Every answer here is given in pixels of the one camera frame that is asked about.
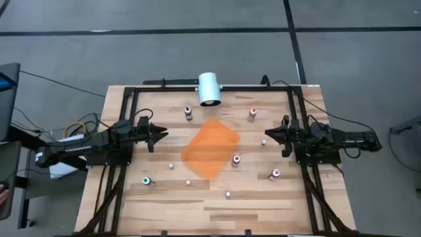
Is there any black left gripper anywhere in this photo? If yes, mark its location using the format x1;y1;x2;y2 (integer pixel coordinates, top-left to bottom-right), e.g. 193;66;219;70
133;122;169;153

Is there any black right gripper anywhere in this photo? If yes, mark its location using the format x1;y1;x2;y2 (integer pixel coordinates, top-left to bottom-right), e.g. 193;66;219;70
264;115;302;158

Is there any flat black bar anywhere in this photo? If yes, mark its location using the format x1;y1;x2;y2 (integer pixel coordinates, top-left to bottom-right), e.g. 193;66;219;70
143;78;200;86

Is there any translucent orange plastic tray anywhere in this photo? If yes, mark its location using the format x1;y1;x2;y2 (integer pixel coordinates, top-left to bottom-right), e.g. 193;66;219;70
180;118;241;180

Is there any white cylinder tube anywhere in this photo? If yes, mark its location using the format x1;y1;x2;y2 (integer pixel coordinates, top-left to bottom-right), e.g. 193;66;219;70
195;72;223;107

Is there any white paper sheet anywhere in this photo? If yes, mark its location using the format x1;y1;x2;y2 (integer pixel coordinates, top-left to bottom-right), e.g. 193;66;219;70
49;134;88;180

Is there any grey furniture piece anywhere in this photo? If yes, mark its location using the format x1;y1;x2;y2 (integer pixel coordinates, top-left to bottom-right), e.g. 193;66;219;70
390;115;421;136

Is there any black desk beam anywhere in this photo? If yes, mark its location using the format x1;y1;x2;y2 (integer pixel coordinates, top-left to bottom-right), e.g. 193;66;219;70
6;126;89;172

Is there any dark grey monitor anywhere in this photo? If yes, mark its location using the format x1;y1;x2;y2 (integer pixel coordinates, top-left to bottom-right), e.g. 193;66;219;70
0;141;22;221
0;62;21;142

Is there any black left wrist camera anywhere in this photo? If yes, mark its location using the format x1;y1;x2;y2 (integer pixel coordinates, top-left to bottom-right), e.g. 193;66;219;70
137;115;151;133

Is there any black left wrist camera cable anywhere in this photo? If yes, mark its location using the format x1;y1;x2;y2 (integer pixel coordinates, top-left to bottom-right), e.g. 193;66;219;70
130;108;154;128

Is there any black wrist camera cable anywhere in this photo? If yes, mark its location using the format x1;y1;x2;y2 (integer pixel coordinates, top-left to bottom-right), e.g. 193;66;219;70
306;113;362;159
130;108;154;128

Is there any black table cable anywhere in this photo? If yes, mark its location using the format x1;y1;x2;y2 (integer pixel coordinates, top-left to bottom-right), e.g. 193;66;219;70
260;74;376;130

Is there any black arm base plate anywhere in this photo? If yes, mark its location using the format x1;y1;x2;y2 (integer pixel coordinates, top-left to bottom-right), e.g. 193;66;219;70
86;140;134;167
294;144;342;165

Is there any black aluminium table frame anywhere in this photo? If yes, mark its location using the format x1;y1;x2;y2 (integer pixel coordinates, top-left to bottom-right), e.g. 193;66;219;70
76;84;359;237

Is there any black cable bundle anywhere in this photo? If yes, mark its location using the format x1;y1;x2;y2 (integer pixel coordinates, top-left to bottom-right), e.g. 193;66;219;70
11;107;111;139

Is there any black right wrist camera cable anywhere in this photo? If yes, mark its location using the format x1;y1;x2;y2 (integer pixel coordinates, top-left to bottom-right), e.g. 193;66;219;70
306;113;362;159

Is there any yellow cable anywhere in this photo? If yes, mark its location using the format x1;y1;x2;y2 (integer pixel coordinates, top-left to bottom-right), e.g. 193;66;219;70
63;121;87;138

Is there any thin black floor cable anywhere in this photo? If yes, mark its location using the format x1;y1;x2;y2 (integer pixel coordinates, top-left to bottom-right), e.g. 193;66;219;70
19;70;107;98
388;127;421;172

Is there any black stand post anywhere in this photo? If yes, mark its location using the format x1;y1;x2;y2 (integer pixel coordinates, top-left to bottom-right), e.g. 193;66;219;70
18;149;37;230

